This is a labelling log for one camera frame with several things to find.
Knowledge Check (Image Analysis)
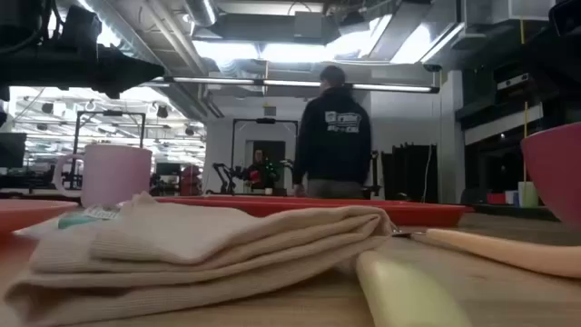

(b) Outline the orange-handled fork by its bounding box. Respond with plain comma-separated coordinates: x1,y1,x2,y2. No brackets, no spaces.
390,227,581,280

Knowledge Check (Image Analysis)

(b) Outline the lilac plastic mug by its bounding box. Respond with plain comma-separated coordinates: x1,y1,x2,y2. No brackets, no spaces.
53,144,153,209

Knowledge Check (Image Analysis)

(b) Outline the red plastic tray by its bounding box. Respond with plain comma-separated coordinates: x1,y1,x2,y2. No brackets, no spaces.
153,194,474,229

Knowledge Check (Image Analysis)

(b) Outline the black computer monitor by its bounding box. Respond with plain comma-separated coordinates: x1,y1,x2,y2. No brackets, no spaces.
0,132,28,170

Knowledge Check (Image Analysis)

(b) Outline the yellow hanging cord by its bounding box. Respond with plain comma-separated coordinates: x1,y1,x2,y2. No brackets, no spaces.
518,16,530,183

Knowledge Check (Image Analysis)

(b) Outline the red rounded background object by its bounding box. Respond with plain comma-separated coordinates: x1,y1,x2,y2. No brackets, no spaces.
180,163,203,197

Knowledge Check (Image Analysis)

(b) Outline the magenta plastic bowl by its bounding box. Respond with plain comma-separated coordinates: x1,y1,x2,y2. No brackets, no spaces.
520,121,581,229

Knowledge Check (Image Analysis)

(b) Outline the standing person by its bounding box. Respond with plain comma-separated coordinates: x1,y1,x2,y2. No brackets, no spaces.
291,64,374,200

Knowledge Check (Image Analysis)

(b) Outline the pale green cylinder container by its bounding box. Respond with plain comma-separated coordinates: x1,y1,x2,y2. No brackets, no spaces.
517,181,540,209

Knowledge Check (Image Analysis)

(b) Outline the salmon pink plate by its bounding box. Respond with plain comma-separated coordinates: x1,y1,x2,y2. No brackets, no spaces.
0,199,79,235

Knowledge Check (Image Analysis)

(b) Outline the black folding screen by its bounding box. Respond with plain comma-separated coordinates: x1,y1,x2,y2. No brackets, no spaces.
379,144,439,204

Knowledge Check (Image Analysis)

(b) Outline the long ceiling light bar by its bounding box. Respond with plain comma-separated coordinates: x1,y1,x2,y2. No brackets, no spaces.
162,74,441,94

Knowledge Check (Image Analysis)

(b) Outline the silver ventilation duct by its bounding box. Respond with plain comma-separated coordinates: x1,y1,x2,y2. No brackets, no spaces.
182,0,220,27

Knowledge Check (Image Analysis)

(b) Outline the teal-handled spoon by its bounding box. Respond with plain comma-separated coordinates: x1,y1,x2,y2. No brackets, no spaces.
57,204,123,230

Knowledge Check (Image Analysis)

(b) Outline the beige cloth napkin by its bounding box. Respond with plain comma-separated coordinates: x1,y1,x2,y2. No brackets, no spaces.
3,191,397,327

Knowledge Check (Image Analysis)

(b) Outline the yellow-handled knife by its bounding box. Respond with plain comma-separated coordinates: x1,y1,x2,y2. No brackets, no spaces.
355,251,474,327

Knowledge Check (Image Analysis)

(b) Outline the seated person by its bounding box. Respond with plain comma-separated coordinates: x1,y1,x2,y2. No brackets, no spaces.
246,148,279,191

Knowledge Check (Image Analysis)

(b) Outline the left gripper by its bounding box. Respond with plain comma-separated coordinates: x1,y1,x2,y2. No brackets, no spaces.
0,4,165,100

